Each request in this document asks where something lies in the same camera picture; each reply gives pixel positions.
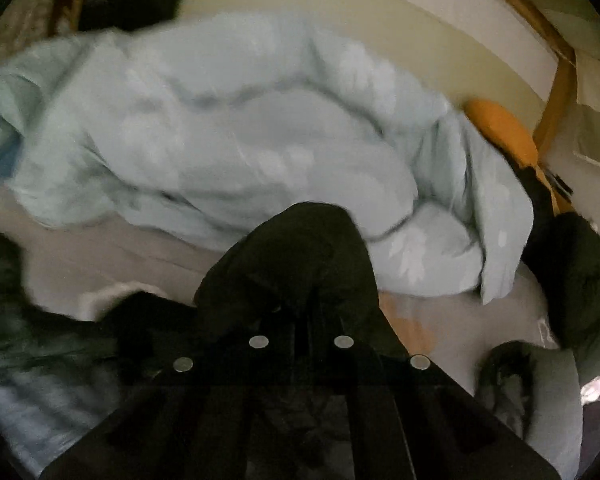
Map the black puffer jacket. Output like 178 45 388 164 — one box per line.
0 201 412 480

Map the orange pillow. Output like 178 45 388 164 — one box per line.
464 97 577 216

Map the light grey-blue duvet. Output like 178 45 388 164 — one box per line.
0 13 533 302

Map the grey garment pile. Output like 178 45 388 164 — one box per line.
476 212 600 479

